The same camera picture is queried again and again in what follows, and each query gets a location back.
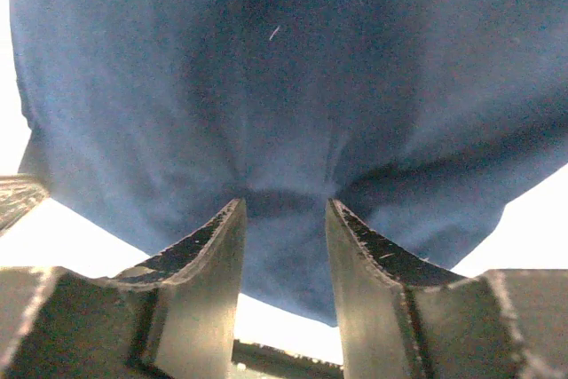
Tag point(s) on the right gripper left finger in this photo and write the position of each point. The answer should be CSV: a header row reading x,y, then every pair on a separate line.
x,y
171,316

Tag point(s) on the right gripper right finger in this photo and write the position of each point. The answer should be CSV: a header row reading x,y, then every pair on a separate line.
x,y
402,317

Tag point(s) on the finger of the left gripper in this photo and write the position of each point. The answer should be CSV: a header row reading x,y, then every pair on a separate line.
x,y
19,195

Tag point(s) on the navy blue t-shirt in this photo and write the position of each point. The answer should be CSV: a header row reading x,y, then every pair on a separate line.
x,y
424,117

